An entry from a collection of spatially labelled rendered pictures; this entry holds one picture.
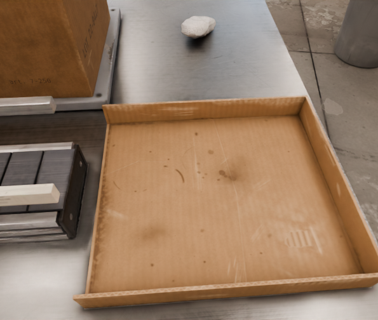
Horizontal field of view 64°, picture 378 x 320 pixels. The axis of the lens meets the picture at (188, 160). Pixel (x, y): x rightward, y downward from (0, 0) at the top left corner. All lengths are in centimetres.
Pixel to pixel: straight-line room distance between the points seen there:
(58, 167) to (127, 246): 12
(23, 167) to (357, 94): 187
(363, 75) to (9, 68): 200
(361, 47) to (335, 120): 55
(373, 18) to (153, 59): 167
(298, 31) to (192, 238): 223
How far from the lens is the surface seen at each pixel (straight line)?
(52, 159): 39
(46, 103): 33
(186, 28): 63
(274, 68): 59
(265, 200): 39
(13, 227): 37
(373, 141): 180
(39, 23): 45
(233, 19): 73
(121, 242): 37
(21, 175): 39
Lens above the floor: 117
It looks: 53 degrees down
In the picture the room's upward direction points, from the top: straight up
